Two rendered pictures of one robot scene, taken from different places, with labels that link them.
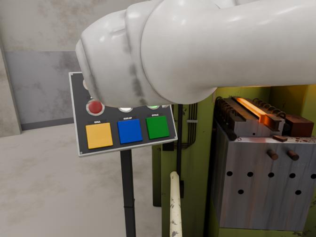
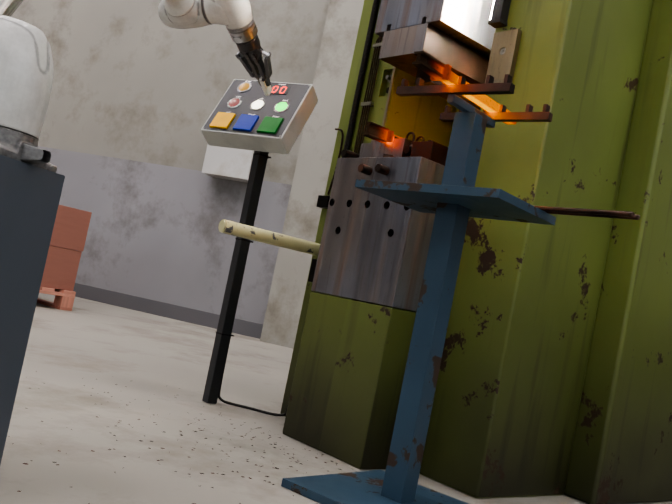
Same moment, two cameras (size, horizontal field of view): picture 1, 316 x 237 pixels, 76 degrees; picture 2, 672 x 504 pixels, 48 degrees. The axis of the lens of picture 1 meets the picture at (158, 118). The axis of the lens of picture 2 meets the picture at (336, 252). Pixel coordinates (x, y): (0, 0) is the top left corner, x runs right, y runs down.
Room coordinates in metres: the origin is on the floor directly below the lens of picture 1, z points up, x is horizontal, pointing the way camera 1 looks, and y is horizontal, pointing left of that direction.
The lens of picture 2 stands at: (-0.93, -2.08, 0.47)
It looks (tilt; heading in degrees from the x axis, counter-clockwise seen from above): 3 degrees up; 46
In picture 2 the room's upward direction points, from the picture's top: 11 degrees clockwise
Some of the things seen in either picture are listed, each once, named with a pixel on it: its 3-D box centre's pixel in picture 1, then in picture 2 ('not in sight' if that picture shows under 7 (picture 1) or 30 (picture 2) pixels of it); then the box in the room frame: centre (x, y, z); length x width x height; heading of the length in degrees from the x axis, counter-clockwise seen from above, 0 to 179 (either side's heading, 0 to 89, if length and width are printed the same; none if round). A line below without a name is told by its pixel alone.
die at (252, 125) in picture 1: (242, 113); (424, 166); (1.01, -0.44, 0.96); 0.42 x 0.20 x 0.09; 176
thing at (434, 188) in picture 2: not in sight; (454, 201); (0.55, -0.94, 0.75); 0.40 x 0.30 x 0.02; 95
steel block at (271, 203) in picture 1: (246, 157); (423, 244); (1.01, -0.50, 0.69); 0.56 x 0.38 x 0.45; 176
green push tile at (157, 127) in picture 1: (157, 127); (270, 126); (0.67, 0.00, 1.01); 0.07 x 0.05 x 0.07; 111
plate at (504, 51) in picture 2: not in sight; (502, 58); (0.90, -0.75, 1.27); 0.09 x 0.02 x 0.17; 86
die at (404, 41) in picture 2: not in sight; (444, 63); (1.01, -0.44, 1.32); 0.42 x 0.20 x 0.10; 176
